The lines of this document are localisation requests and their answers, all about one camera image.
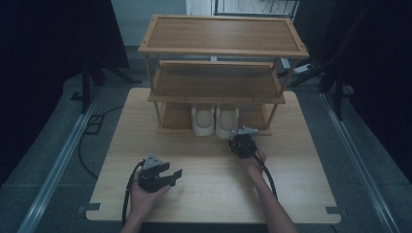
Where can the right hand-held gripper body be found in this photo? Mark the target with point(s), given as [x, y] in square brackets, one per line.
[242, 144]

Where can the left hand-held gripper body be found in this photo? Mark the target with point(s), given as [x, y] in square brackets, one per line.
[151, 179]

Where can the cream clog shoe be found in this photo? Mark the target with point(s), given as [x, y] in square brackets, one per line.
[202, 121]
[225, 121]

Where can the wooden three-tier shoe rack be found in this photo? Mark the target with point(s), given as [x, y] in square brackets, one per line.
[223, 34]

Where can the person's left hand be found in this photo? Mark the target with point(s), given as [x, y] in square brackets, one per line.
[142, 202]

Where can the person's right hand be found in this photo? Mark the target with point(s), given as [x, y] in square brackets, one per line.
[255, 165]

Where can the white power strip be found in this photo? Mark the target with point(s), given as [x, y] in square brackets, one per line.
[302, 68]

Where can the black metal stand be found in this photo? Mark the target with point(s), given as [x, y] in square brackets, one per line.
[338, 97]
[85, 87]

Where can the black curtain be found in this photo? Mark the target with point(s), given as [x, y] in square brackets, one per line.
[42, 48]
[382, 64]

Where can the metal floor rail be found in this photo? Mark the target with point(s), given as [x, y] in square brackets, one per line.
[361, 168]
[55, 170]

